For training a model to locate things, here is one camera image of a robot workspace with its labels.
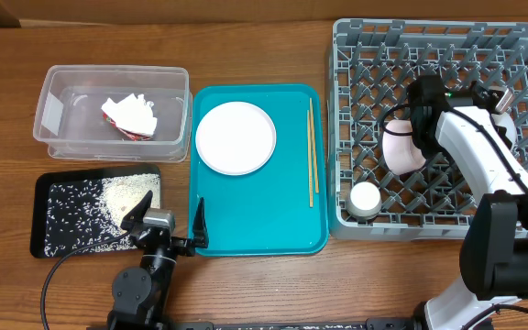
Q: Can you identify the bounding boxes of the white round plate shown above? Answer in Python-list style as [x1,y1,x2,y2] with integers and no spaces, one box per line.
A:
[195,101,277,176]

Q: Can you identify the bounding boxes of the white paper cup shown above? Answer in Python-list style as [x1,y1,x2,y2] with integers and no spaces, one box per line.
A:
[346,181,382,221]

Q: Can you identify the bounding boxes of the clear plastic bin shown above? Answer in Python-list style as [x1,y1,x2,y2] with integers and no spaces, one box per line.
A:
[33,65,193,163]

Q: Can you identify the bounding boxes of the white napkin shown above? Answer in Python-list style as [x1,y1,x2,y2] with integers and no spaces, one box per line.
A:
[101,93,158,138]

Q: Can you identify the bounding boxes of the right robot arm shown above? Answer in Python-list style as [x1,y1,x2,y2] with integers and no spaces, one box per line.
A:
[406,75,528,329]

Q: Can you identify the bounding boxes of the grey dish rack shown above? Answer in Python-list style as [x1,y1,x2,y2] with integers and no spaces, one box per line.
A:
[327,18,528,241]

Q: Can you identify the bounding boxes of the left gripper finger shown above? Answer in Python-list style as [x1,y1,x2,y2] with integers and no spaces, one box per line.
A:
[192,197,209,248]
[120,191,153,231]

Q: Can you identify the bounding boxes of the black tray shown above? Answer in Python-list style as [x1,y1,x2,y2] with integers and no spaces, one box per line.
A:
[29,164,161,259]

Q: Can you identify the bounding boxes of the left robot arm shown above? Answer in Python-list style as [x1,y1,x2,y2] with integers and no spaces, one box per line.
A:
[107,192,209,329]

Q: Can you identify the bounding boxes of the wooden chopstick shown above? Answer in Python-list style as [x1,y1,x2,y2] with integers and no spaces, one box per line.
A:
[309,98,319,193]
[306,111,314,208]

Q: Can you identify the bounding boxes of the red snack wrapper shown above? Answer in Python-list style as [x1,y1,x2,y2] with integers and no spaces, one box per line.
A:
[103,115,152,141]

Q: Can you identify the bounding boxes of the teal plastic tray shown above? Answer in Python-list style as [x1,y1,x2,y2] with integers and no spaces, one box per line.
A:
[189,83,329,257]

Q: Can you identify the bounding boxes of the white rice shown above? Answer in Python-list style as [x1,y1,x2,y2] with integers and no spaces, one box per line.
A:
[43,173,160,258]

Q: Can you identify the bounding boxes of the white pink bowl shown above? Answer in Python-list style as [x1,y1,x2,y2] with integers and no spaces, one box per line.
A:
[382,120,426,175]

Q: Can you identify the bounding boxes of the grey bowl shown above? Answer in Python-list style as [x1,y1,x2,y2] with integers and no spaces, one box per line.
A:
[491,113,517,150]

